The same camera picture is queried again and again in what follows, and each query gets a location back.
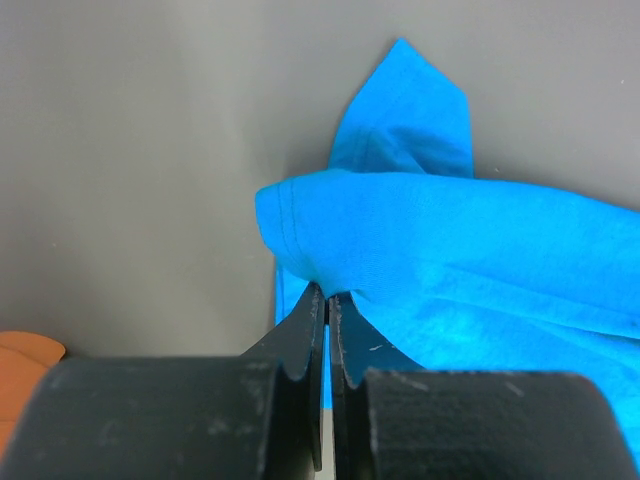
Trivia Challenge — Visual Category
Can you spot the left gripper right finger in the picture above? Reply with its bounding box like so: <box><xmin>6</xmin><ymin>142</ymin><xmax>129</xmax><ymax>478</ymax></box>
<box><xmin>327</xmin><ymin>294</ymin><xmax>639</xmax><ymax>479</ymax></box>

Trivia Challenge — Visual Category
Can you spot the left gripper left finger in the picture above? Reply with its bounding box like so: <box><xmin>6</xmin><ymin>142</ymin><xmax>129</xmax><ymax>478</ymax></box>
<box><xmin>1</xmin><ymin>285</ymin><xmax>325</xmax><ymax>479</ymax></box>

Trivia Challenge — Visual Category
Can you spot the blue t shirt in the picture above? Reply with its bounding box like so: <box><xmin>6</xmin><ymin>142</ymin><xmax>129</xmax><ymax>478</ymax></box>
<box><xmin>255</xmin><ymin>39</ymin><xmax>639</xmax><ymax>452</ymax></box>

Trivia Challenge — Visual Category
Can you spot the orange plastic basket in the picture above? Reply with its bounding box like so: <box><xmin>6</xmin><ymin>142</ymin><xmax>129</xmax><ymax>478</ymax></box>
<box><xmin>0</xmin><ymin>331</ymin><xmax>66</xmax><ymax>453</ymax></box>

